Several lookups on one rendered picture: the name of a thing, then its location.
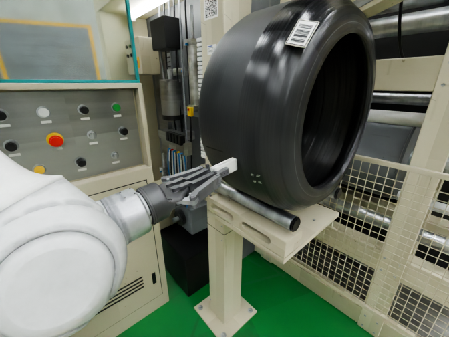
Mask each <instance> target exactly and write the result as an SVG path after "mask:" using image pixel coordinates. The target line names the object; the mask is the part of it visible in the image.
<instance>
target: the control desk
mask: <svg viewBox="0 0 449 337"><path fill-rule="evenodd" d="M0 151H1V152H3V153H4V154H5V155H7V156H8V157H9V158H10V159H11V160H13V161H14V162H16V163H17V164H18V165H20V166H22V167H23V168H25V169H27V170H29V171H31V172H34V173H39V174H43V175H62V176H63V177H64V178H65V179H67V180H68V181H69V182H70V183H71V184H73V185H74V186H75V187H77V188H78V189H79V190H80V191H82V192H83V193H85V194H86V195H87V196H88V197H90V198H91V199H93V200H94V201H99V200H101V199H103V198H104V197H109V196H110V195H113V194H115V193H118V192H120V191H123V190H125V189H128V188H132V189H134V190H135V191H136V189H137V188H140V187H142V186H144V185H147V184H149V183H154V177H153V171H152V159H151V154H150V143H149V137H148V128H147V122H146V112H145V106H144V97H143V91H142V84H141V83H0ZM127 252H128V257H127V265H126V271H125V274H124V278H123V280H122V283H121V285H120V287H119V289H118V291H117V293H116V295H115V296H114V297H113V298H110V299H109V301H108V302H107V303H106V305H105V306H104V307H103V308H102V309H101V310H100V311H99V312H98V313H97V314H96V315H95V316H94V317H93V318H92V319H91V320H90V321H89V323H88V324H87V325H86V326H85V327H84V328H82V329H81V330H80V331H78V332H76V333H75V334H72V335H71V336H69V337H116V336H117V335H119V334H121V333H122V332H123V331H125V330H127V329H128V328H129V327H131V326H133V325H134V324H135V323H137V322H139V321H140V320H141V319H143V318H144V317H146V316H147V315H148V314H150V313H152V312H153V311H154V310H156V309H158V308H159V307H160V306H162V305H164V304H165V303H166V302H168V301H169V297H168V286H167V281H166V271H165V265H164V255H163V249H162V240H161V234H160V224H159V223H157V224H155V225H152V229H151V231H150V232H149V233H147V234H145V235H143V236H141V237H139V238H138V239H136V240H134V241H133V242H131V243H129V244H128V245H127Z"/></svg>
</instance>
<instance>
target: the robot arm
mask: <svg viewBox="0 0 449 337"><path fill-rule="evenodd" d="M235 170H237V160H236V159H235V158H233V157H232V158H230V159H228V160H226V161H223V162H221V163H219V164H216V165H214V166H212V167H210V165H209V164H206V168H203V166H199V167H196V168H192V169H190V170H187V171H183V172H181V173H177V174H174V175H169V176H165V177H161V180H162V184H159V185H158V184H157V183H149V184H147V185H144V186H142V187H140V188H137V189H136V191H135V190H134V189H132V188H128V189H125V190H123V191H120V192H118V193H115V194H113V195H110V196H109V197H104V198H103V199H101V200H99V201H94V200H93V199H91V198H90V197H88V196H87V195H86V194H85V193H83V192H82V191H80V190H79V189H78V188H77V187H75V186H74V185H73V184H71V183H70V182H69V181H68V180H67V179H65V178H64V177H63V176H62V175H43V174H39V173H34V172H31V171H29V170H27V169H25V168H23V167H22V166H20V165H18V164H17V163H16V162H14V161H13V160H11V159H10V158H9V157H8V156H7V155H5V154H4V153H3V152H1V151H0V337H69V336H71V335H72V334H75V333H76V332H78V331H80V330H81V329H82V328H84V327H85V326H86V325H87V324H88V323H89V321H90V320H91V319H92V318H93V317H94V316H95V315H96V314H97V313H98V312H99V311H100V310H101V309H102V308H103V307H104V306H105V305H106V303H107V302H108V301H109V299H110V298H113V297H114V296H115V295H116V293H117V291H118V289H119V287H120V285H121V283H122V280H123V278H124V274H125V271H126V265H127V257H128V252H127V245H128V244H129V243H131V242H133V241H134V240H136V239H138V238H139V237H141V236H143V235H145V234H147V233H149V232H150V231H151V229H152V225H155V224H157V223H159V222H161V221H163V220H164V219H166V218H168V217H169V216H170V214H171V212H172V210H173V209H175V208H179V207H182V206H183V205H191V208H192V209H196V208H197V207H198V206H199V204H200V202H201V201H202V200H204V199H205V198H206V197H208V196H209V195H210V194H211V193H212V192H213V191H215V190H216V189H217V188H219V187H220V186H221V178H222V177H224V176H226V175H228V174H229V173H231V172H233V171H235Z"/></svg>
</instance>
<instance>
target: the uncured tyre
mask: <svg viewBox="0 0 449 337"><path fill-rule="evenodd" d="M299 19H302V20H308V21H317V22H319V25H318V26H317V28H316V30H315V32H314V33H313V35H312V37H311V39H310V40H309V43H308V44H307V46H306V48H302V47H295V46H291V45H285V43H286V41H287V39H288V38H289V36H290V34H291V32H292V30H293V29H294V27H295V25H296V24H297V22H298V20H299ZM375 78H376V45H375V40H374V36H373V31H372V28H371V24H370V22H369V20H368V18H367V17H366V15H365V14H364V13H363V12H362V11H361V10H360V9H359V8H358V7H357V6H356V5H355V4H354V3H353V2H352V1H351V0H291V1H287V2H284V3H280V4H278V5H274V6H271V7H267V8H264V9H260V10H258V11H254V12H252V13H250V14H248V15H247V16H245V17H244V18H242V19H241V20H240V21H239V22H237V23H236V24H235V25H233V26H232V27H231V28H230V29H229V30H228V31H227V32H226V33H225V34H224V36H223V37H222V39H221V40H220V41H219V43H218V44H217V46H216V47H215V49H214V51H213V53H212V55H211V57H210V59H209V61H208V64H207V67H206V70H205V73H204V77H203V80H202V86H201V89H200V98H199V106H198V120H199V128H200V136H201V140H202V145H203V147H204V151H205V153H206V156H207V158H208V160H209V162H210V164H211V165H212V166H214V165H216V164H219V163H221V162H223V161H226V160H228V159H230V158H232V157H233V158H235V159H236V160H237V170H235V171H233V172H231V173H229V174H228V175H226V176H224V177H222V179H223V180H224V181H225V182H227V183H228V184H229V185H230V186H232V187H234V188H236V189H238V190H240V191H242V192H244V193H246V194H248V195H250V196H252V197H255V198H257V199H259V200H261V201H263V202H265V203H267V204H269V205H272V206H274V207H276V208H278V209H285V210H290V211H298V210H301V209H304V208H307V207H310V206H312V205H314V204H317V203H319V202H321V201H322V200H324V199H325V198H327V197H328V196H329V195H330V194H331V193H332V192H333V191H334V190H335V188H336V187H337V186H338V184H339V183H340V182H341V180H342V179H343V177H344V176H345V174H346V172H347V171H348V169H349V167H350V165H351V163H352V161H353V159H354V157H355V154H356V152H357V150H358V148H359V145H360V142H361V140H362V137H363V134H364V131H365V127H366V124H367V120H368V117H369V112H370V108H371V102H372V98H373V91H374V85H375ZM206 146H209V147H211V148H215V149H217V150H221V151H223V152H219V151H217V150H213V149H211V148H207V147H206ZM249 171H251V172H254V173H260V174H261V178H262V180H263V184H264V185H257V184H255V183H253V182H252V179H251V176H250V173H249Z"/></svg>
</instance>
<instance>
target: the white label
mask: <svg viewBox="0 0 449 337"><path fill-rule="evenodd" d="M318 25H319V22H317V21H308V20H302V19H299V20H298V22H297V24H296V25H295V27H294V29H293V30H292V32H291V34H290V36H289V38H288V39H287V41H286V43H285V45H291V46H295V47H302V48H306V46H307V44H308V43H309V40H310V39H311V37H312V35H313V33H314V32H315V30H316V28H317V26H318Z"/></svg>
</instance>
